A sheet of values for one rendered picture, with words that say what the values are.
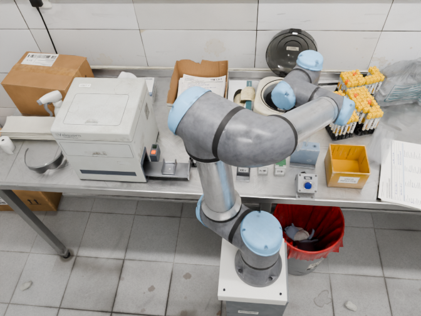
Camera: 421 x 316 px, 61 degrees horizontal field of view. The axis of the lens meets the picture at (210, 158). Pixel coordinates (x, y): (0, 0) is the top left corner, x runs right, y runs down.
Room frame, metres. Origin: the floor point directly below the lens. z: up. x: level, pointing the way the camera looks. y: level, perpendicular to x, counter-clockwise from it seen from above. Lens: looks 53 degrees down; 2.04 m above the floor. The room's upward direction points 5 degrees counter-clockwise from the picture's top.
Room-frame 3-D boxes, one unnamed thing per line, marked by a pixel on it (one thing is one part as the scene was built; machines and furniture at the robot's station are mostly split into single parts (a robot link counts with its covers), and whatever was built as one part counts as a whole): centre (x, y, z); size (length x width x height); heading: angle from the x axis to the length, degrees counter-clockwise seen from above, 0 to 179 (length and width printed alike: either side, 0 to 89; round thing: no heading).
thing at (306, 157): (0.82, -0.37, 0.92); 0.10 x 0.07 x 0.10; 76
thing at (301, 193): (0.71, -0.35, 0.92); 0.13 x 0.07 x 0.08; 171
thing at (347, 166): (0.74, -0.51, 0.93); 0.13 x 0.13 x 0.10; 80
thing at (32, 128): (1.11, 0.78, 0.90); 0.25 x 0.11 x 0.05; 81
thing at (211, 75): (1.18, 0.02, 0.95); 0.29 x 0.25 x 0.15; 171
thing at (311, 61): (0.83, -0.31, 1.33); 0.09 x 0.08 x 0.11; 137
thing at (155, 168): (0.81, 0.18, 0.92); 0.21 x 0.07 x 0.05; 81
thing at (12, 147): (1.02, 0.86, 0.90); 0.06 x 0.06 x 0.06; 81
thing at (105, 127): (0.93, 0.36, 1.03); 0.31 x 0.27 x 0.30; 81
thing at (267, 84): (1.06, -0.33, 0.94); 0.30 x 0.24 x 0.12; 162
